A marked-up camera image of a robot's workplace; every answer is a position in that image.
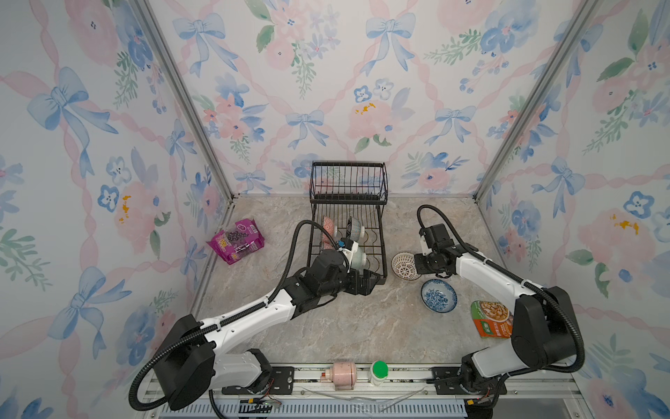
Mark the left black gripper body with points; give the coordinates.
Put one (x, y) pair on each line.
(350, 283)

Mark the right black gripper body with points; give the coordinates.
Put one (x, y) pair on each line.
(426, 263)

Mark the light green bowl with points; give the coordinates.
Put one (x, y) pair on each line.
(359, 260)

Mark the brown white lattice bowl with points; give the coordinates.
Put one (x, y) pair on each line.
(404, 266)

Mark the dark blue striped bowl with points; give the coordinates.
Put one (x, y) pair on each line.
(355, 229)

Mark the red patterned bowl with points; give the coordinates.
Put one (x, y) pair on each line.
(331, 231)

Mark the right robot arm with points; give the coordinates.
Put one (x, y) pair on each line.
(545, 331)

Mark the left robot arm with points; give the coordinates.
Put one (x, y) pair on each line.
(194, 358)

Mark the black two-tier dish rack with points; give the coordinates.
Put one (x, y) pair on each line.
(352, 197)

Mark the blue patterned bowl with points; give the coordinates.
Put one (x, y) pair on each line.
(438, 296)

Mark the orange food packet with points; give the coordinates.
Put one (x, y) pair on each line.
(492, 319)

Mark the green lid bottle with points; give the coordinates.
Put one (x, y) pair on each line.
(379, 372)

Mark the pink cup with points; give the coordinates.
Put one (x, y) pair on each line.
(341, 375)

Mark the purple snack bag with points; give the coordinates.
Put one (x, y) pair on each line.
(238, 242)

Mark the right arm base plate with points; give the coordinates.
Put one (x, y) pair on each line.
(450, 379)

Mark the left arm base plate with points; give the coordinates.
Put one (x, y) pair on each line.
(277, 381)

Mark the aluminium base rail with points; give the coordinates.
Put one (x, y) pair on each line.
(405, 394)

